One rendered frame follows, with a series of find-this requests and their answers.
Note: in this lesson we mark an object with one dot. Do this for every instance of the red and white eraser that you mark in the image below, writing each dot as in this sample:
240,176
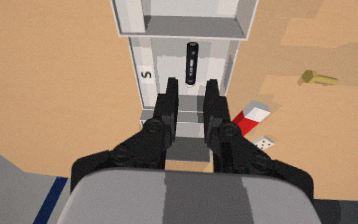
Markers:
251,115

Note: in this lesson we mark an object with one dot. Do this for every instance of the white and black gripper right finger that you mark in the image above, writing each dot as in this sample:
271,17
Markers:
233,153

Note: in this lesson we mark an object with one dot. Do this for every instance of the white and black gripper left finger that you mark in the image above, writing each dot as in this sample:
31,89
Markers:
147,147

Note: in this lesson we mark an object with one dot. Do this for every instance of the white domino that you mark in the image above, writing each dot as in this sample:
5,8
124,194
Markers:
263,142

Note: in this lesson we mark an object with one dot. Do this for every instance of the black battery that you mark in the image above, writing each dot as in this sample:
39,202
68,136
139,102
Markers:
191,63

